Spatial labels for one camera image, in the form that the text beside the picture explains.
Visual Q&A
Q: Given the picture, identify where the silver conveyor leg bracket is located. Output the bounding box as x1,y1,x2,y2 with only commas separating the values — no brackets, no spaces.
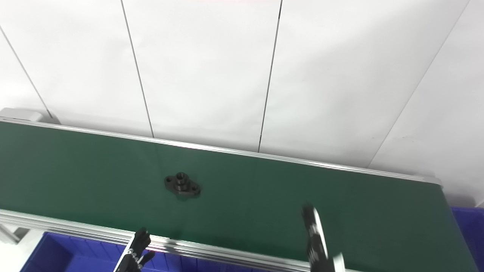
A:
0,223,31,244

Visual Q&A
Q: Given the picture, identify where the black flange part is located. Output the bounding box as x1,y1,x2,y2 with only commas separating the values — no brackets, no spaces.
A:
164,172,201,198

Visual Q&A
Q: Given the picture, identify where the green conveyor belt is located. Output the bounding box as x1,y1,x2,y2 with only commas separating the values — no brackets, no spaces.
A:
0,108,443,272
0,122,479,272

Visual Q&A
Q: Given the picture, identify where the blue bin with white parts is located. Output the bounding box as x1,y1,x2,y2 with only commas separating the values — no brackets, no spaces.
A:
21,231,303,272

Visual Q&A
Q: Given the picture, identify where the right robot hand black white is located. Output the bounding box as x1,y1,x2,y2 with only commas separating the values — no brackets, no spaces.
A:
301,204,345,272

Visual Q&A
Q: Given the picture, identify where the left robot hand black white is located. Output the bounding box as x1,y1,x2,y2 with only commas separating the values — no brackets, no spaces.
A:
113,227,155,272

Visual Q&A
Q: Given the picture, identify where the blue bin at conveyor end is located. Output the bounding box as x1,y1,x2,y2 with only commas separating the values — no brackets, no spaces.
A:
450,206,484,272

